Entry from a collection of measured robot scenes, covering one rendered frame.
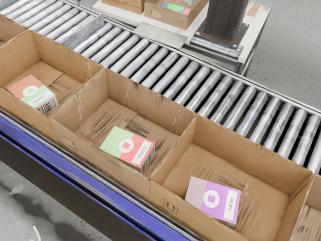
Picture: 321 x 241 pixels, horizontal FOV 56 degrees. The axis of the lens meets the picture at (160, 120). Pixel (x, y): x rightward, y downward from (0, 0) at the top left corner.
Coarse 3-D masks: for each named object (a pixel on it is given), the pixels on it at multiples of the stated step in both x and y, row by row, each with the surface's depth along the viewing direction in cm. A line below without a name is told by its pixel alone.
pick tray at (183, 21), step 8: (152, 0) 186; (160, 0) 194; (168, 0) 194; (176, 0) 195; (200, 0) 179; (208, 0) 196; (144, 8) 180; (152, 8) 177; (160, 8) 174; (192, 8) 190; (200, 8) 186; (152, 16) 181; (160, 16) 178; (168, 16) 176; (176, 16) 173; (184, 16) 171; (192, 16) 177; (176, 24) 177; (184, 24) 175
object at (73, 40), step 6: (102, 12) 174; (96, 18) 172; (102, 18) 176; (90, 24) 169; (96, 24) 174; (102, 24) 179; (78, 30) 163; (84, 30) 167; (90, 30) 172; (96, 30) 177; (72, 36) 161; (78, 36) 165; (84, 36) 170; (66, 42) 159; (72, 42) 163; (78, 42) 168; (72, 48) 166
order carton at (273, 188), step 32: (192, 128) 102; (224, 128) 98; (192, 160) 108; (224, 160) 108; (256, 160) 99; (288, 160) 91; (160, 192) 86; (256, 192) 101; (288, 192) 101; (192, 224) 89; (256, 224) 95; (288, 224) 86
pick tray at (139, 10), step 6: (102, 0) 190; (108, 0) 187; (114, 0) 185; (120, 0) 183; (126, 0) 181; (132, 0) 180; (138, 0) 178; (144, 0) 182; (114, 6) 189; (120, 6) 187; (126, 6) 185; (132, 6) 183; (138, 6) 181; (138, 12) 184
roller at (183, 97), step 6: (204, 66) 159; (198, 72) 157; (204, 72) 157; (198, 78) 153; (204, 78) 157; (192, 84) 151; (198, 84) 153; (186, 90) 148; (192, 90) 149; (180, 96) 145; (186, 96) 146; (180, 102) 143
